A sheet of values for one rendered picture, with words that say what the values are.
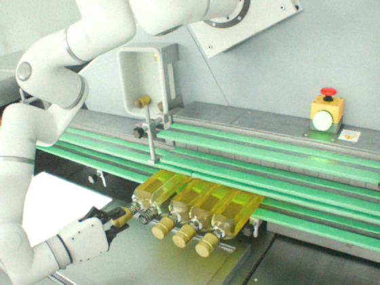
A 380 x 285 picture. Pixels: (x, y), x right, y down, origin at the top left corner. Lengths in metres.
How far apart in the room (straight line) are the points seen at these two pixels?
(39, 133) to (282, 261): 0.68
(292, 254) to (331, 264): 0.11
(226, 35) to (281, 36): 0.14
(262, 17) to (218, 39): 0.13
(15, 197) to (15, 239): 0.13
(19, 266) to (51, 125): 0.32
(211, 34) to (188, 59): 0.18
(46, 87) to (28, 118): 0.09
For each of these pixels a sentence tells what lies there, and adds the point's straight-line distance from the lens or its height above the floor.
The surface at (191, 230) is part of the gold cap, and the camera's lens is 0.79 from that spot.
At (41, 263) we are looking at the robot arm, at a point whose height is 1.39.
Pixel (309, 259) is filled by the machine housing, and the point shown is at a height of 0.93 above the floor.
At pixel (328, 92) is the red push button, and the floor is 0.81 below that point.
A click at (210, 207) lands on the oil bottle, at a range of 0.83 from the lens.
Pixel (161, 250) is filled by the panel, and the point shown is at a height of 1.10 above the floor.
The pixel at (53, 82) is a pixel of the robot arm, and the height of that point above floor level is 1.21.
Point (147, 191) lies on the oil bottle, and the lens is 0.92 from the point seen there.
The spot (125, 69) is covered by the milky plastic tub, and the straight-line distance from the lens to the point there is 1.15.
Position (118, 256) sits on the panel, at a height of 1.18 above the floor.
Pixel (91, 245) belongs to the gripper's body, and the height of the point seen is 1.27.
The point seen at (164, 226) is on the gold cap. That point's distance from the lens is 0.81.
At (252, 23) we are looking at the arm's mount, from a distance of 0.88.
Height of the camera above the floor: 1.62
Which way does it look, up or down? 46 degrees down
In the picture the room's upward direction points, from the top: 127 degrees counter-clockwise
